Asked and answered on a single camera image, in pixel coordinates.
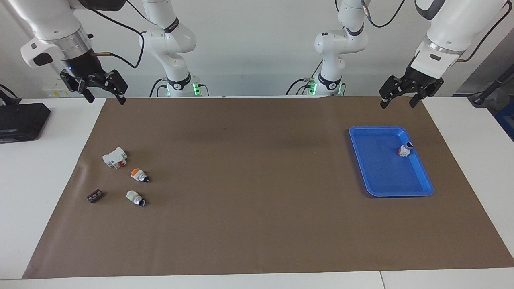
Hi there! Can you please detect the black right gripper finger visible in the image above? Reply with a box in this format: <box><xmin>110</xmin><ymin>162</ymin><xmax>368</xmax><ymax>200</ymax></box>
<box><xmin>60</xmin><ymin>70</ymin><xmax>96</xmax><ymax>104</ymax></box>
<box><xmin>100</xmin><ymin>70</ymin><xmax>128</xmax><ymax>106</ymax></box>

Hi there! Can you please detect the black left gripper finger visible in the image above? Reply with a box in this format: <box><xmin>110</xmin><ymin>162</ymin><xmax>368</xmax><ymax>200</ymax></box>
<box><xmin>410</xmin><ymin>80</ymin><xmax>444</xmax><ymax>108</ymax></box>
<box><xmin>379</xmin><ymin>75</ymin><xmax>410</xmax><ymax>109</ymax></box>

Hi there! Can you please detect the black flat box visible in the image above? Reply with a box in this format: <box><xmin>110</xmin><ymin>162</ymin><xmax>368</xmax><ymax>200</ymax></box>
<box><xmin>0</xmin><ymin>102</ymin><xmax>51</xmax><ymax>144</ymax></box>

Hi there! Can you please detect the black stand pole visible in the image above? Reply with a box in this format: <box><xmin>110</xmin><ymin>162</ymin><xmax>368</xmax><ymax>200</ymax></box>
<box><xmin>468</xmin><ymin>64</ymin><xmax>514</xmax><ymax>107</ymax></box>

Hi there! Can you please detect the white circuit breaker red lever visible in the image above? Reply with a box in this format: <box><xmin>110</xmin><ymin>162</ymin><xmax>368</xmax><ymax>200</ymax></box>
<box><xmin>102</xmin><ymin>147</ymin><xmax>128</xmax><ymax>169</ymax></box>

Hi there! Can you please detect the blue plastic tray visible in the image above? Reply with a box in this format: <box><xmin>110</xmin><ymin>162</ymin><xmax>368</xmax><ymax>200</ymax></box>
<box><xmin>349</xmin><ymin>126</ymin><xmax>434</xmax><ymax>197</ymax></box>

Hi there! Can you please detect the blue crate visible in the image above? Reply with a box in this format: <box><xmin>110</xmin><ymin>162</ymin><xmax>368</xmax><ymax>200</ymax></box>
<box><xmin>494</xmin><ymin>104</ymin><xmax>514</xmax><ymax>141</ymax></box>

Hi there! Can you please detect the brown table mat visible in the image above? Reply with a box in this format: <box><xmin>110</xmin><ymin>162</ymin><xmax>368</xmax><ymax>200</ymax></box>
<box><xmin>22</xmin><ymin>96</ymin><xmax>514</xmax><ymax>279</ymax></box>

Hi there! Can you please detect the black right arm base cable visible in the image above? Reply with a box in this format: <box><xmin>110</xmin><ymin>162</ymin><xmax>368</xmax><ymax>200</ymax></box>
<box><xmin>150</xmin><ymin>78</ymin><xmax>209</xmax><ymax>98</ymax></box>

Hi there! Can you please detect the black arm base cable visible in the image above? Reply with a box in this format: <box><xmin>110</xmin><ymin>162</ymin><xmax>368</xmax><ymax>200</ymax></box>
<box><xmin>150</xmin><ymin>78</ymin><xmax>209</xmax><ymax>98</ymax></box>
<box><xmin>286</xmin><ymin>60</ymin><xmax>324</xmax><ymax>96</ymax></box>

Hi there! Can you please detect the black cable at box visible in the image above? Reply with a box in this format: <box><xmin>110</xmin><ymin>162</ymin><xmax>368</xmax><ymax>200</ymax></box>
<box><xmin>0</xmin><ymin>84</ymin><xmax>20</xmax><ymax>107</ymax></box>

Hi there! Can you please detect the selector switch with orange block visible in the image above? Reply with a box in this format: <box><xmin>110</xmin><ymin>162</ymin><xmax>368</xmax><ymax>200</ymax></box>
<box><xmin>131</xmin><ymin>168</ymin><xmax>151</xmax><ymax>183</ymax></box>

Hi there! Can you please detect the black left arm base cable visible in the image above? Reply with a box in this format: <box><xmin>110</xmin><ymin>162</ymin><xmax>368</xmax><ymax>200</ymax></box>
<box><xmin>286</xmin><ymin>60</ymin><xmax>324</xmax><ymax>96</ymax></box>

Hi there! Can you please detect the upper orange push button switch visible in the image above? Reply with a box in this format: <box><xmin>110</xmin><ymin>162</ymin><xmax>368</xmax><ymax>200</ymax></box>
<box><xmin>125</xmin><ymin>190</ymin><xmax>147</xmax><ymax>208</ymax></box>

